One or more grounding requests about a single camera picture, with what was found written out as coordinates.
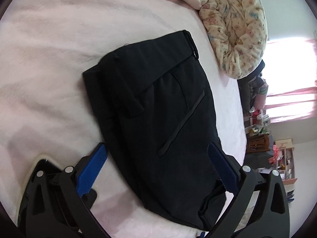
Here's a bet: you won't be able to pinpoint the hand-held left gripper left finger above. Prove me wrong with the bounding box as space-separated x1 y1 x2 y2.
18 142 112 238

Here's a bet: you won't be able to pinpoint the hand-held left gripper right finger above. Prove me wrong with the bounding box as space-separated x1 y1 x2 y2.
207 141 290 238

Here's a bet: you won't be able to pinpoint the black pants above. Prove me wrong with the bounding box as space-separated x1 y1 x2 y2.
82 30 244 231

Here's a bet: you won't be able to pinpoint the smartphone in cream case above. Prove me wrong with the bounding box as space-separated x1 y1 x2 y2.
16 154 98 231

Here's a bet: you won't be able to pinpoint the grey cabinet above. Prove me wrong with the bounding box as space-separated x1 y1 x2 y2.
246 151 273 169

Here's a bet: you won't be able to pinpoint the wooden chair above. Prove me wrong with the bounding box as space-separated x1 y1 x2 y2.
248 134 271 153

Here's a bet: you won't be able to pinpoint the red cloth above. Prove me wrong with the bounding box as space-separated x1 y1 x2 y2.
272 145 284 164

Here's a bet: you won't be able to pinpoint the cluttered desk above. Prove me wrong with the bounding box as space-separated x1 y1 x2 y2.
245 107 271 135

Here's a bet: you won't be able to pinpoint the pink bookshelf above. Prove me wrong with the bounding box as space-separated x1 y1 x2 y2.
272 139 296 181

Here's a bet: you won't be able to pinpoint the pink plush cushion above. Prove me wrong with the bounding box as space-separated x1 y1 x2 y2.
255 84 269 109

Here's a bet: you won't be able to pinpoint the dark jacket pile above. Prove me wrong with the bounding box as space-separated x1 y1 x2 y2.
238 61 266 112

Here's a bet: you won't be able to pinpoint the pink curtain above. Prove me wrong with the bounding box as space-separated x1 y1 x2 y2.
264 40 317 123

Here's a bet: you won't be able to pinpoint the pink bed blanket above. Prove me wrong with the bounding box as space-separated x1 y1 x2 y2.
0 0 248 238

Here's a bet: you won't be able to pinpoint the rolled bear print quilt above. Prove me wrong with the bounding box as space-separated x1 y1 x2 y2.
199 0 268 79

